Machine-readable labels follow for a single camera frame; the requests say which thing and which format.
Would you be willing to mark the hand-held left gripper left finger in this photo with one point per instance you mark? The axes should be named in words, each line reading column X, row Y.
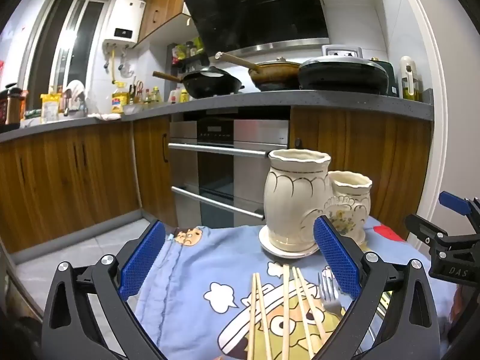
column 140, row 262

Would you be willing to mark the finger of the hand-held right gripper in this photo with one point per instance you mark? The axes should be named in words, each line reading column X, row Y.
column 452, row 199
column 422, row 227

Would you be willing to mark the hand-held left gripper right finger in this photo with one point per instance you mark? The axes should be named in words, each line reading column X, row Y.
column 337, row 258

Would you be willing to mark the metal fork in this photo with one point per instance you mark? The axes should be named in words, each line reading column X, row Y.
column 332, row 303

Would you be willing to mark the wooden chopstick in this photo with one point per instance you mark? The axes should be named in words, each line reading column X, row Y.
column 311, row 300
column 263, row 315
column 286, row 307
column 303, row 311
column 252, row 315

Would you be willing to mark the cream ceramic utensil holder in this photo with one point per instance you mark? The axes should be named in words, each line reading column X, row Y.
column 288, row 202

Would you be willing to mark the blue cartoon printed cloth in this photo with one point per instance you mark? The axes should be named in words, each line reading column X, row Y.
column 195, row 270

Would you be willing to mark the stainless built-in oven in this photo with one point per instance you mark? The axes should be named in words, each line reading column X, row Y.
column 213, row 165

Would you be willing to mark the white oil dispenser bottle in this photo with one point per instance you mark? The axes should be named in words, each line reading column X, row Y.
column 408, row 82

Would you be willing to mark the white rag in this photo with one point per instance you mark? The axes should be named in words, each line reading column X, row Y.
column 108, row 117

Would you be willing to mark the glass bowl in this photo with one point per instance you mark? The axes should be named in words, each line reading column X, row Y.
column 133, row 109

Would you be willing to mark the yellow cooking oil bottle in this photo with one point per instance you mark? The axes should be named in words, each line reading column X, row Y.
column 119, row 101

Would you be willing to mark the grey kitchen countertop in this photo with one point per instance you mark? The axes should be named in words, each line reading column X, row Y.
column 300, row 99

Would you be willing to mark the black pot with lid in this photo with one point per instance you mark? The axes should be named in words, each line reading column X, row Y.
column 341, row 77

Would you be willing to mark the row of condiment bottles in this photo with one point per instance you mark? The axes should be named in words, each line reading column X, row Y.
column 148, row 95

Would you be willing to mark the white plastic bottle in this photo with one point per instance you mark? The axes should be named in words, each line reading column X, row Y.
column 173, row 97

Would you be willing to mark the small yellow bottle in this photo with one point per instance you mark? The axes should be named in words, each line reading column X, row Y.
column 184, row 96

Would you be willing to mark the yellow food packet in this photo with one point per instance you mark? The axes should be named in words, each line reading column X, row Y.
column 50, row 107

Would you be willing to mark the white cloth bundle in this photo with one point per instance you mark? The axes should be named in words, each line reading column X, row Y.
column 77, row 93

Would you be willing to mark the black wok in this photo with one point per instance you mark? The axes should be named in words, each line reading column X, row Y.
column 213, row 82

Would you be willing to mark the brown wok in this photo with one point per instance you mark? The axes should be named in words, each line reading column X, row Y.
column 273, row 75

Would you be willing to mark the dark sauce jar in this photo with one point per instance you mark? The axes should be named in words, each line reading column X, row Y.
column 13, row 107

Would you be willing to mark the kitchen window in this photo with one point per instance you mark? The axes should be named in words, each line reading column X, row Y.
column 67, row 45

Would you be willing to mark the white water heater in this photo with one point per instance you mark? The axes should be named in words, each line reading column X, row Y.
column 125, row 18

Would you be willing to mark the black range hood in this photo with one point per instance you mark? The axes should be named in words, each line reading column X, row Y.
column 258, row 11

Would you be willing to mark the black wall spice rack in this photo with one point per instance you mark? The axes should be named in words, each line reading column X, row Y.
column 187, row 60

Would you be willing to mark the wooden wall cabinets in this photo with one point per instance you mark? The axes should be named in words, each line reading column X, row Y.
column 165, row 0

